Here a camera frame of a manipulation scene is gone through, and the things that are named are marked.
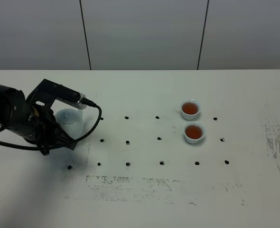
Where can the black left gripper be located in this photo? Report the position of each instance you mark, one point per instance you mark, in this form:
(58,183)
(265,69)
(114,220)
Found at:
(48,133)

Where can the pale blue porcelain teapot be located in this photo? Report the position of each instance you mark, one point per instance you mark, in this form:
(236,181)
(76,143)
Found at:
(71,121)

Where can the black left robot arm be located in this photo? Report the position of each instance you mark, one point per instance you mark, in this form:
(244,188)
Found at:
(15,112)

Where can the far blue porcelain teacup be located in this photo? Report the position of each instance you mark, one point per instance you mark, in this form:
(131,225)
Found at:
(190,109)

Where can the blue porcelain teacup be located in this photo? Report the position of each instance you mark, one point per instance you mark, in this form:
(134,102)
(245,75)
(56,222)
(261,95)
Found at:
(190,109)
(194,132)

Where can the near blue porcelain teacup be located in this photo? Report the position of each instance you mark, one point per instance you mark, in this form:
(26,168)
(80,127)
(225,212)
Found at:
(194,132)

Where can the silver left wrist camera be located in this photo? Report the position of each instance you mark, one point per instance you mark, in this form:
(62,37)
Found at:
(47,92)

